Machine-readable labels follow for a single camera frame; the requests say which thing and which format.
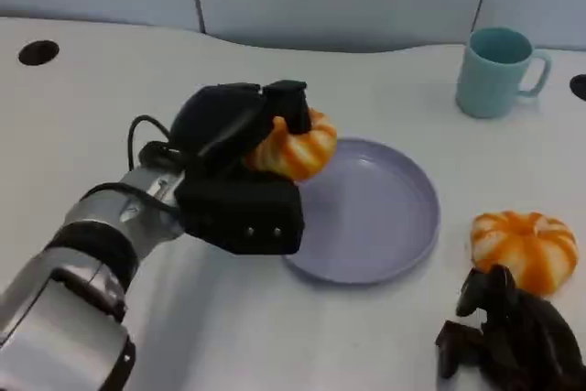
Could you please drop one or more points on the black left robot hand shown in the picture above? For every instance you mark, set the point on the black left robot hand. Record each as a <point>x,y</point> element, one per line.
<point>220,121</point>

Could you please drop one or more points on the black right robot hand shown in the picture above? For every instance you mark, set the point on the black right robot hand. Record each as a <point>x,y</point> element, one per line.
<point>526,340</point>

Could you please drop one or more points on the orange and white bread roll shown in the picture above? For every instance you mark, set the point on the orange and white bread roll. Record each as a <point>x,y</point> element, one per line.
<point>300,153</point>
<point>526,242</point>

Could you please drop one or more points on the lilac plate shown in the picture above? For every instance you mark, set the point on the lilac plate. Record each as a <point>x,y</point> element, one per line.
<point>366,212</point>

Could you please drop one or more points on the black round table hole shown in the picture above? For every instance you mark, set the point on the black round table hole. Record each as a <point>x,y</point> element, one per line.
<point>579,87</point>
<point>38,52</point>

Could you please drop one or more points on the pale green mug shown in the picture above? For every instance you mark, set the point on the pale green mug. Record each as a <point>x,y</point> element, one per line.
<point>490,79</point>

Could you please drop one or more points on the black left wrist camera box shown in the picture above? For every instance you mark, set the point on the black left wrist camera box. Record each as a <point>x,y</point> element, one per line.
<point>238,212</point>

